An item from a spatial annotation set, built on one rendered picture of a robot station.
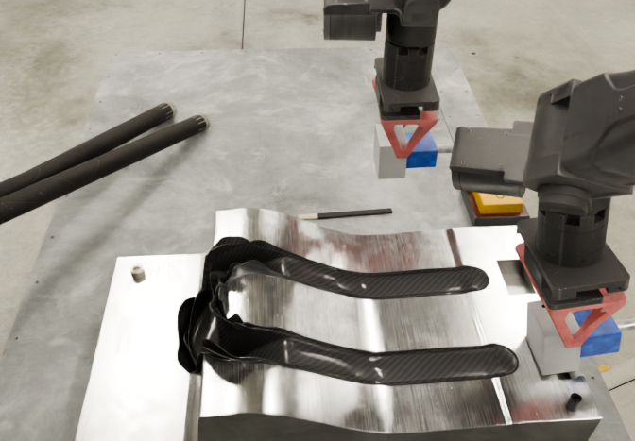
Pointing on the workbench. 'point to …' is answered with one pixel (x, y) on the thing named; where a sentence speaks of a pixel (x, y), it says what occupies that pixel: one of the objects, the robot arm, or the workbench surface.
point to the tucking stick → (345, 213)
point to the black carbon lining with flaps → (350, 281)
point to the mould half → (445, 419)
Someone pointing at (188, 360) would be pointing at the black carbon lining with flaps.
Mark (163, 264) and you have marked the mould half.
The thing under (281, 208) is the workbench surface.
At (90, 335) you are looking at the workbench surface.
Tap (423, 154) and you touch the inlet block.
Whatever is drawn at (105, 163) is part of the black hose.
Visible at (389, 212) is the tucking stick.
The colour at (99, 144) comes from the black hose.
